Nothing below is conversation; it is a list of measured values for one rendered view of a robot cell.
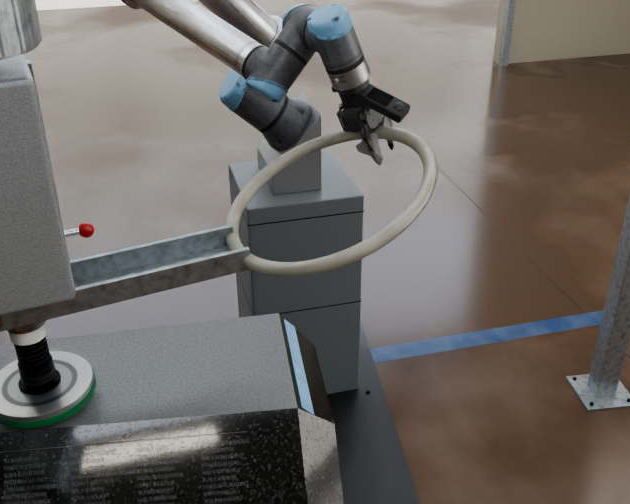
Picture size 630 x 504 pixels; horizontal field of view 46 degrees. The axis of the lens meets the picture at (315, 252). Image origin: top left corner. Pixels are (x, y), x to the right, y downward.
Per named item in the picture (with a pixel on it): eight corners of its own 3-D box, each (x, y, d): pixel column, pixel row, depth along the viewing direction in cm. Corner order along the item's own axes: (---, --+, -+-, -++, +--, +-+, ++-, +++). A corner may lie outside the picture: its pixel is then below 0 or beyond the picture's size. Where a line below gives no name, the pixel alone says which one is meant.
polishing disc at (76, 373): (-26, 379, 159) (-27, 375, 159) (72, 343, 170) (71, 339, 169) (3, 437, 144) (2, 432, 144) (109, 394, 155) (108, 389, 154)
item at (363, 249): (274, 318, 142) (268, 307, 140) (202, 211, 181) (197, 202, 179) (485, 186, 148) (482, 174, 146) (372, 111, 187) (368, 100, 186)
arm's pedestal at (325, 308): (227, 342, 322) (212, 158, 279) (339, 325, 333) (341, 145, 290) (247, 420, 280) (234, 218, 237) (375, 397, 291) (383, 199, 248)
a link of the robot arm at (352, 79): (372, 51, 165) (349, 76, 160) (378, 70, 168) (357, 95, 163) (339, 53, 171) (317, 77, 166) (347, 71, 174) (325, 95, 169)
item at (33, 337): (11, 349, 146) (7, 334, 145) (8, 329, 152) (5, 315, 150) (48, 340, 149) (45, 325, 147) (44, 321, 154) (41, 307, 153)
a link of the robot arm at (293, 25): (266, 34, 173) (290, 44, 164) (295, -8, 172) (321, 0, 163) (294, 58, 179) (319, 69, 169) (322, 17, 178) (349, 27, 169)
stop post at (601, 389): (637, 406, 285) (710, 137, 231) (587, 411, 283) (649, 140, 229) (612, 373, 302) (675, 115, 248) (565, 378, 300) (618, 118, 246)
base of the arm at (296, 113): (267, 141, 264) (245, 126, 259) (300, 98, 261) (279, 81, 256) (282, 158, 248) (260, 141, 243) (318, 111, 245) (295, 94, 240)
